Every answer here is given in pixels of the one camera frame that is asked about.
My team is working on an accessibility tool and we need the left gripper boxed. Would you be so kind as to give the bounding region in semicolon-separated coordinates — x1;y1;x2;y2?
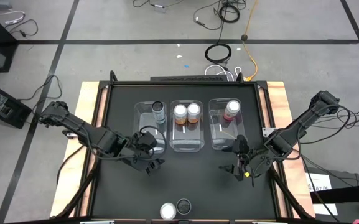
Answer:
116;136;166;177

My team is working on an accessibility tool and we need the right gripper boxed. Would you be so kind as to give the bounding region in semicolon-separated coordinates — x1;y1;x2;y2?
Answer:
218;134;273;182

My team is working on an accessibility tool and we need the clear plastic bin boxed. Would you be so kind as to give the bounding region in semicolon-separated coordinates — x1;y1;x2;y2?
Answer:
169;100;205;153
133;101;169;156
208;98;247;151

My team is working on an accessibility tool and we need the pink bottle white cap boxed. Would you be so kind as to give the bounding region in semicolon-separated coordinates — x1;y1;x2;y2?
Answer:
223;100;241;121

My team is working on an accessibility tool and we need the orange bottle white cap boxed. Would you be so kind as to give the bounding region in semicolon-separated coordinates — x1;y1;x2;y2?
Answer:
187;103;202;124
173;104;188;125

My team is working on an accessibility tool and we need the pink white soda can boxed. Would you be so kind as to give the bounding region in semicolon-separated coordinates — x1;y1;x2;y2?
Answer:
159;202;177;220

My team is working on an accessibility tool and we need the wooden table board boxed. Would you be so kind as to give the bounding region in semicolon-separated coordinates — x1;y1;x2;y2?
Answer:
50;80;316;218

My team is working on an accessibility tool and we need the black power strip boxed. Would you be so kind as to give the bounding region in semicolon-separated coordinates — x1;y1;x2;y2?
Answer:
150;75;230;83

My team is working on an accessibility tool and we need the white paper sheet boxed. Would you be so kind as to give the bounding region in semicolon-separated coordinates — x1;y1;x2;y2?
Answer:
312;203;339;217
305;172;333;192

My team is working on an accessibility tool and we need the black side cart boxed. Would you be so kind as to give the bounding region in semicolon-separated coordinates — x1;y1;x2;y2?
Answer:
303;167;359;224

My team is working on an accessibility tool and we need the black computer case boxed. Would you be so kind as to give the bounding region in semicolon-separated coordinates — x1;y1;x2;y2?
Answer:
0;79;34;130

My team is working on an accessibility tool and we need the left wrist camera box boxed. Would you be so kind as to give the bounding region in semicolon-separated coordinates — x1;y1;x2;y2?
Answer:
137;131;159;149

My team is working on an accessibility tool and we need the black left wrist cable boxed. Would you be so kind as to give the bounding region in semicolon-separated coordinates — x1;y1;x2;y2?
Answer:
138;125;168;156

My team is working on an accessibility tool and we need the black aluminium table frame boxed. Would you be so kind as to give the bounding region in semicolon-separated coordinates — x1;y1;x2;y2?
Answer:
53;70;315;224

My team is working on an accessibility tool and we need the white looped cable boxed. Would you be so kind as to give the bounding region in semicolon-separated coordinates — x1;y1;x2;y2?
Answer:
203;63;243;82

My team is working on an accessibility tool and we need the black coiled cable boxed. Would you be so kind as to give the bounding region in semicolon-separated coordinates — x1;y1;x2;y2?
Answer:
218;3;241;24
204;42;233;65

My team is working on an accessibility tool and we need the orange extension cable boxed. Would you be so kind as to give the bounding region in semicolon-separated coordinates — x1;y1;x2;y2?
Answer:
241;0;259;82

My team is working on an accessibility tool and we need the white floor cable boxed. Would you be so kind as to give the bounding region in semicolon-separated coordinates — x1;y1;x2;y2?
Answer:
0;9;26;26

